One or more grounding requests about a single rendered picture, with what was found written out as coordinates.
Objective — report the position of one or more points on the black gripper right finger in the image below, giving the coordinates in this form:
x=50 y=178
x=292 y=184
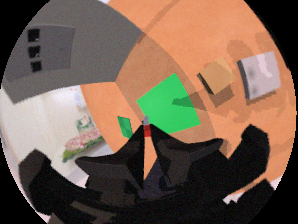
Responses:
x=174 y=156

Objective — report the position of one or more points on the green square marker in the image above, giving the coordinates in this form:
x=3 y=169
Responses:
x=169 y=107

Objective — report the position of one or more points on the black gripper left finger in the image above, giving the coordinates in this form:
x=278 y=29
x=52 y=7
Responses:
x=127 y=163

